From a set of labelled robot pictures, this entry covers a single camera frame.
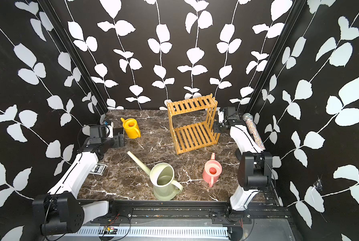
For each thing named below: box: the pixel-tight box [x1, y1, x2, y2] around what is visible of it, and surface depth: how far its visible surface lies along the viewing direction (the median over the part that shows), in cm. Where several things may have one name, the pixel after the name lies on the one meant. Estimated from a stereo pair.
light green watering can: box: [126, 150, 184, 201], surface depth 71 cm
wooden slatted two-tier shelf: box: [166, 93, 221, 155], surface depth 103 cm
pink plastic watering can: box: [202, 152, 223, 188], surface depth 81 cm
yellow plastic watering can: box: [120, 117, 142, 140], surface depth 100 cm
